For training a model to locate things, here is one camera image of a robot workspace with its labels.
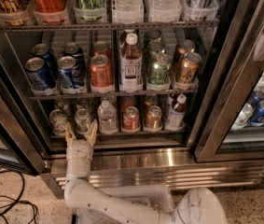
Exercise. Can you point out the tea bottle bottom shelf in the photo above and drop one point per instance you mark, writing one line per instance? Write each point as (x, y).
(176, 113)

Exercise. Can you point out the red coca cola can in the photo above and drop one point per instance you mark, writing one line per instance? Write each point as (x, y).
(50, 11)

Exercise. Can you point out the clear water bottle bottom shelf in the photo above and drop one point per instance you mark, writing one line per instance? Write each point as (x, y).
(107, 115)

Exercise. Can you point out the red soda can bottom shelf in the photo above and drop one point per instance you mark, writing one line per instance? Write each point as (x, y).
(131, 119)

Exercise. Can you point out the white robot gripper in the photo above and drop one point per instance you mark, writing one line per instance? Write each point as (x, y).
(79, 147)

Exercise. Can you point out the steel fridge door frame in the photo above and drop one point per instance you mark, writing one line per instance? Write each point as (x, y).
(233, 68)

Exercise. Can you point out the clear plastic storage bin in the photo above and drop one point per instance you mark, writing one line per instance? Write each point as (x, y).
(157, 196)

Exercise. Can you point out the copper lacroix can middle shelf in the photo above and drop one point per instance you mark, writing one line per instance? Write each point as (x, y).
(186, 69)

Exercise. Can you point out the orange soda can bottom shelf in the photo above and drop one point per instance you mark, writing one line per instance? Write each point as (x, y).
(153, 118)

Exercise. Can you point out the green can top shelf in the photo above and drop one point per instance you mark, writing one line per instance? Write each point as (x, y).
(89, 10)

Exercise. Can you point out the tea bottle shelf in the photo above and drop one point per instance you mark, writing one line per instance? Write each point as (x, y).
(176, 113)
(131, 65)

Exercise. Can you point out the blue pepsi can far left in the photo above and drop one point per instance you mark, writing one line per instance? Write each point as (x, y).
(42, 82)

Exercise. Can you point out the green lacroix can middle shelf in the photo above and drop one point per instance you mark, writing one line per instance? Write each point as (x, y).
(158, 77)

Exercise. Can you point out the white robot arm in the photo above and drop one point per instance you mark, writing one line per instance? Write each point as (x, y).
(198, 206)

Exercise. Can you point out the orange soda can middle shelf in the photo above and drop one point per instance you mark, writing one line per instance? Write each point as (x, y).
(101, 72)

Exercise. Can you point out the blue pepsi can right fridge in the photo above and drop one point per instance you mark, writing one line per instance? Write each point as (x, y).
(257, 119)

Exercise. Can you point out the blue pepsi can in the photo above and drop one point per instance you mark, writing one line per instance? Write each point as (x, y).
(71, 75)
(42, 82)

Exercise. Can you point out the green 7up can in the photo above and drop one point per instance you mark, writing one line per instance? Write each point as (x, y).
(58, 120)
(83, 120)

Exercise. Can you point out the green 7up can left front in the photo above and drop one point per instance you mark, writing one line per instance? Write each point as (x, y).
(58, 120)

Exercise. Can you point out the tea bottle middle shelf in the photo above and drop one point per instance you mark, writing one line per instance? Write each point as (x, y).
(131, 65)

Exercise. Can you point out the orange soda can shelf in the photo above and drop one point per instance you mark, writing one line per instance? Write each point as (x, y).
(153, 118)
(101, 72)

